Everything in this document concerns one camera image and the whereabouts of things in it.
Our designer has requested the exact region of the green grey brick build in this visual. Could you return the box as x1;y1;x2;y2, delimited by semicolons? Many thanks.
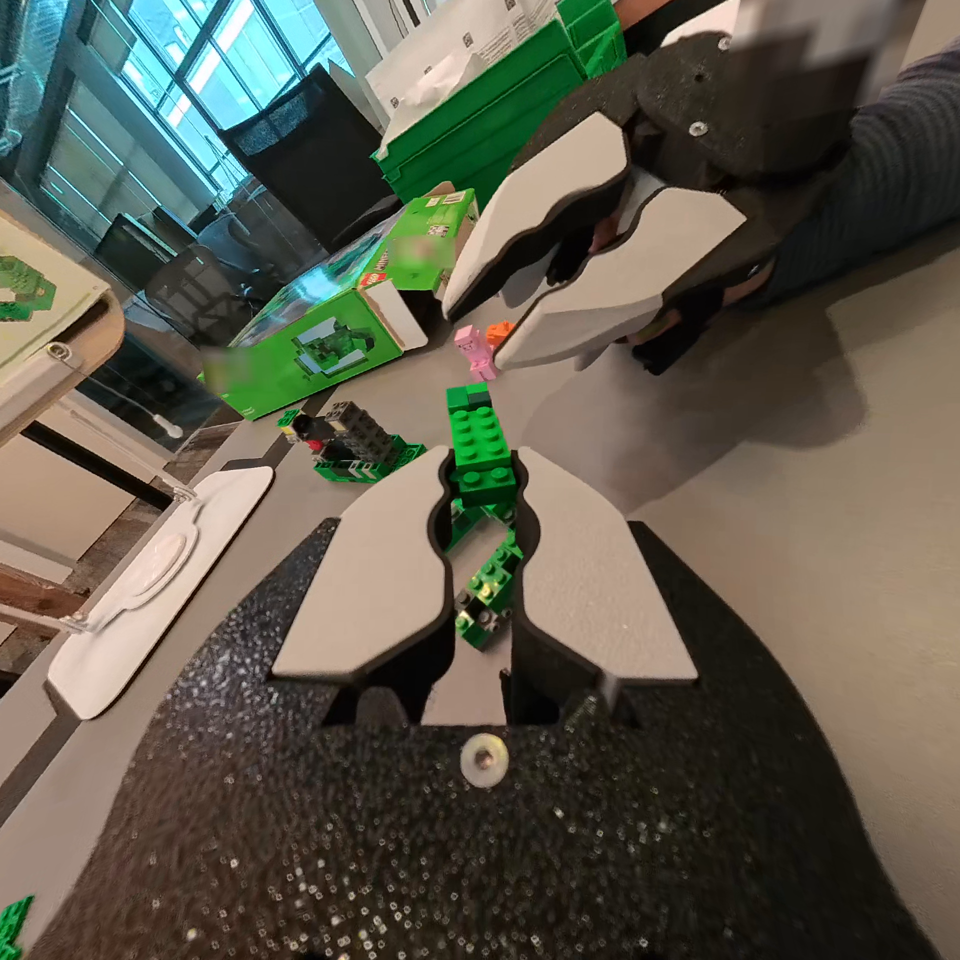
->
313;401;429;485

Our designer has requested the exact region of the green brick assembly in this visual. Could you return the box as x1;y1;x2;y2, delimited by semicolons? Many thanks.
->
448;501;526;652

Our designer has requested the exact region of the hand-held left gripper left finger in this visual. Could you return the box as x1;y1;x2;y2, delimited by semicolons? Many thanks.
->
271;446;457;685

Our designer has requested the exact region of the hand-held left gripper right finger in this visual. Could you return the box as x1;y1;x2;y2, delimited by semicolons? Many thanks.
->
512;446;700;708

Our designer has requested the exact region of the small black brick figure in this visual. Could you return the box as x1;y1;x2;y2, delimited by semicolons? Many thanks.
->
279;408;331;455

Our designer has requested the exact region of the person's right forearm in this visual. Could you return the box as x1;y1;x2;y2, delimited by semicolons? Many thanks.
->
757;56;960;309

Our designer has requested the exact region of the pink pig brick figure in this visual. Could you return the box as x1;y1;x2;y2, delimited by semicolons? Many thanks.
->
453;324;500;380

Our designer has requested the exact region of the green brick plate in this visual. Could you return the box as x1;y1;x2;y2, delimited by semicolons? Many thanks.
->
0;894;36;960

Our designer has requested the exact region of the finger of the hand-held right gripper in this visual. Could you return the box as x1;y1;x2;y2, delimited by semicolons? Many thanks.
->
493;186;750;374
441;111;633;322

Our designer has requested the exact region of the green brick strip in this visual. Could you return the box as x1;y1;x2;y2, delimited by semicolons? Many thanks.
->
446;381;520;507

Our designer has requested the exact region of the green plastic crate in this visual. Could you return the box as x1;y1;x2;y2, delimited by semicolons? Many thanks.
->
371;18;590;204
558;0;627;80

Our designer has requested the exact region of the black office chair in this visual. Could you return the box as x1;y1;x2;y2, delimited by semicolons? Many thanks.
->
217;63;402;252

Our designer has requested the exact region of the light wooden side table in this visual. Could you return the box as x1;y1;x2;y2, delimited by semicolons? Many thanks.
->
0;288;177;511

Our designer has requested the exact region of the white cable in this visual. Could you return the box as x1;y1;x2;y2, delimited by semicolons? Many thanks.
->
71;397;185;440

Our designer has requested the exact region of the white instruction booklet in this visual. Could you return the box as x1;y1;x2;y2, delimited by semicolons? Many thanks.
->
0;208;106;372

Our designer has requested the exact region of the person's right hand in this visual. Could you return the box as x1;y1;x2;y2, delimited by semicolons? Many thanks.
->
720;255;777;310

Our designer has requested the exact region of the green toy box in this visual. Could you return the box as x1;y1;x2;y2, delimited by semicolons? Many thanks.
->
198;187;481;423

